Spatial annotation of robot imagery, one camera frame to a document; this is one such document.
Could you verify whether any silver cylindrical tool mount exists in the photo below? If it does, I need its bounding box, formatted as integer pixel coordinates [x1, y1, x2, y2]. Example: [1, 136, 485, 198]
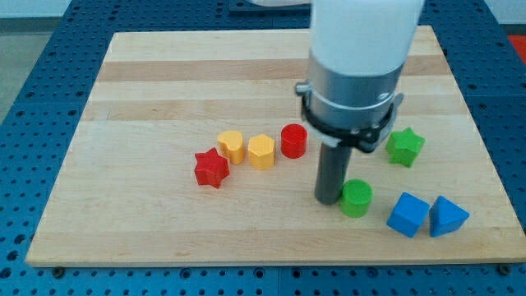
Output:
[295, 53, 404, 153]

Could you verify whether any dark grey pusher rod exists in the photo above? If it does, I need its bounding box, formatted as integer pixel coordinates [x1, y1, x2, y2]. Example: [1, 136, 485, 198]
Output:
[315, 144, 352, 205]

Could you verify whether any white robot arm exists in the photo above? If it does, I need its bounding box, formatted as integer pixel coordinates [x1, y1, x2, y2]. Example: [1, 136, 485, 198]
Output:
[295, 0, 424, 205]

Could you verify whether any green star block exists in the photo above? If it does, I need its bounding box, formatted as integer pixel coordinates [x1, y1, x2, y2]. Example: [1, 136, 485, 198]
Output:
[385, 127, 426, 168]

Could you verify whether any blue cube block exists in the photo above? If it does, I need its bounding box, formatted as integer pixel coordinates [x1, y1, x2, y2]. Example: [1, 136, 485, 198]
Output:
[386, 192, 431, 238]

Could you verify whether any red star block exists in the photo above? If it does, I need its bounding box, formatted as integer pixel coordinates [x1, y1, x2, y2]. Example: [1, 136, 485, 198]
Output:
[194, 147, 229, 188]

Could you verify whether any green cylinder block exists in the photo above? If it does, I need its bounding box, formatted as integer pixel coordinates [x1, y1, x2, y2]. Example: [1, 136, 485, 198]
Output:
[340, 179, 373, 218]

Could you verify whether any red cylinder block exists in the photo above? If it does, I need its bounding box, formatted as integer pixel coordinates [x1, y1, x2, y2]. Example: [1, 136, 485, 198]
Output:
[280, 123, 308, 159]

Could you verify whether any yellow pentagon block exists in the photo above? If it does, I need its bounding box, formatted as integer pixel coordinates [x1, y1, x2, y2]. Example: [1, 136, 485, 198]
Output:
[247, 134, 275, 170]

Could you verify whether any yellow heart block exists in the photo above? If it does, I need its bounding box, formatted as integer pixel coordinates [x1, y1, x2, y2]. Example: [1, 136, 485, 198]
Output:
[217, 130, 245, 165]

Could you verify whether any blue triangular prism block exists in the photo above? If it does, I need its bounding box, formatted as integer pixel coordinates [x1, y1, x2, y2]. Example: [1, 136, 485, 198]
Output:
[429, 196, 470, 238]

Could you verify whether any light wooden board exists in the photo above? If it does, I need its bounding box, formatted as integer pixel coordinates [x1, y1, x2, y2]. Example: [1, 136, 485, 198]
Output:
[26, 26, 525, 267]

